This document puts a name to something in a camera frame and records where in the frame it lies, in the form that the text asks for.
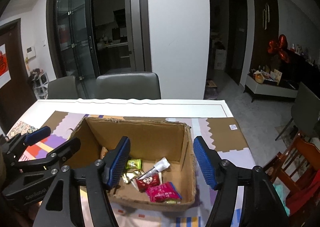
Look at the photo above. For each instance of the red garment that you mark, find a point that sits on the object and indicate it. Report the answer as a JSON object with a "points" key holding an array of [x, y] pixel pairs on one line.
{"points": [[307, 192]]}

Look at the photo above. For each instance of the red foil balloons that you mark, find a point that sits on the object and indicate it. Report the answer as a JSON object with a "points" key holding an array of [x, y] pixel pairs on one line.
{"points": [[282, 40]]}

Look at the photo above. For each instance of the white intercom panel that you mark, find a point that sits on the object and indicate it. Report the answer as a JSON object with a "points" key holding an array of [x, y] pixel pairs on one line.
{"points": [[31, 52]]}

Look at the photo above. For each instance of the pink snack packet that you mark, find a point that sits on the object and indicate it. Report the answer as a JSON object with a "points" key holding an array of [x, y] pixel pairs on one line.
{"points": [[162, 192]]}

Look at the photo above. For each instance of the dark brown entrance door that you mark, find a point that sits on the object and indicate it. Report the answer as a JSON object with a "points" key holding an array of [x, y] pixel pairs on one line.
{"points": [[12, 92]]}

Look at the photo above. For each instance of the white shoe rack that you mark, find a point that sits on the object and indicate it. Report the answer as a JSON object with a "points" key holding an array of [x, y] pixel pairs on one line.
{"points": [[40, 87]]}

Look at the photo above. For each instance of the white hallway box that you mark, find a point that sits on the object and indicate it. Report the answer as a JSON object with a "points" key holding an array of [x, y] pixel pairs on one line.
{"points": [[220, 59]]}

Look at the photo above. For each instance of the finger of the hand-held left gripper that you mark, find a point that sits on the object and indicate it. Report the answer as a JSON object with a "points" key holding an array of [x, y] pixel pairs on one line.
{"points": [[37, 135], [65, 152]]}

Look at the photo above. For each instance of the dark hallway door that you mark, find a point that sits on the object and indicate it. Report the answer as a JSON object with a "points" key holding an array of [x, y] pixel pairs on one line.
{"points": [[237, 42]]}

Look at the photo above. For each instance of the colourful patterned tablecloth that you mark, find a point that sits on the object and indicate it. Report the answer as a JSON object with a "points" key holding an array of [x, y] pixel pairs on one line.
{"points": [[225, 129]]}

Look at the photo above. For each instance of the white low side table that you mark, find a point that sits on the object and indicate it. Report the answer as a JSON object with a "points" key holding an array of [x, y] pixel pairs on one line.
{"points": [[265, 89]]}

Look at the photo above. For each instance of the silver refrigerator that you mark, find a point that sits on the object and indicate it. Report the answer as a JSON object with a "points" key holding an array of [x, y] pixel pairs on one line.
{"points": [[133, 29]]}

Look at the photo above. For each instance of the floral patterned placemat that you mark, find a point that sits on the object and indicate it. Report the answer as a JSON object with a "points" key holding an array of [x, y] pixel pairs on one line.
{"points": [[21, 127]]}

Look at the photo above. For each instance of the grey dining chair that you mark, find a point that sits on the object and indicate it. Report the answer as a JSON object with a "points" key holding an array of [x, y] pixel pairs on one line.
{"points": [[62, 88], [127, 85], [305, 112]]}

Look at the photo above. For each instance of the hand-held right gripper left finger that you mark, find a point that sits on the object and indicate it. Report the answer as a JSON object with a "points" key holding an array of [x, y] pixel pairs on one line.
{"points": [[118, 164]]}

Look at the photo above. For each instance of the brown cardboard box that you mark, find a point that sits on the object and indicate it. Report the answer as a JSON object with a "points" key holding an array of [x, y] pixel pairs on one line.
{"points": [[150, 139]]}

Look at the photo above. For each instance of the dark tall cabinet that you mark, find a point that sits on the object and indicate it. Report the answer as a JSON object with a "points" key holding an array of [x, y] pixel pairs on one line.
{"points": [[257, 29]]}

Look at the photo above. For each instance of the dark red snack packet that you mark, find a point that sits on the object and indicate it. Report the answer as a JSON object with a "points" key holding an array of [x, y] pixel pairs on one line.
{"points": [[148, 181]]}

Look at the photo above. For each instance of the red and white door poster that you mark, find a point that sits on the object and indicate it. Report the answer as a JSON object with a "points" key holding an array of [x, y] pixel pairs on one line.
{"points": [[3, 67]]}

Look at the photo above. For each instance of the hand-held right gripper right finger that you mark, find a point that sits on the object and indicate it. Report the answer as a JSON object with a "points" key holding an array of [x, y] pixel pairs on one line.
{"points": [[205, 164]]}

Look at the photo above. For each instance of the white and black stick sachet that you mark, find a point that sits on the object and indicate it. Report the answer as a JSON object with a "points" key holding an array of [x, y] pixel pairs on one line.
{"points": [[161, 165]]}

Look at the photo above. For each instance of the wooden chair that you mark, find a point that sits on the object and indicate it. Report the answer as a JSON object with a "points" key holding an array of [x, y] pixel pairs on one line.
{"points": [[300, 147]]}

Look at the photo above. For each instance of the teal cloth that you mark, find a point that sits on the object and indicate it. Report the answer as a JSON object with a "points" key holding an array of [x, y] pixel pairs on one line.
{"points": [[280, 192]]}

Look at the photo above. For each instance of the green and yellow candy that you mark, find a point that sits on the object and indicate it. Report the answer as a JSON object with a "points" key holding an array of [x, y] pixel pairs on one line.
{"points": [[133, 163]]}

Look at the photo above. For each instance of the glass sliding door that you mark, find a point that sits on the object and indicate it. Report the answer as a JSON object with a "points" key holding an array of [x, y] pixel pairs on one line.
{"points": [[72, 29]]}

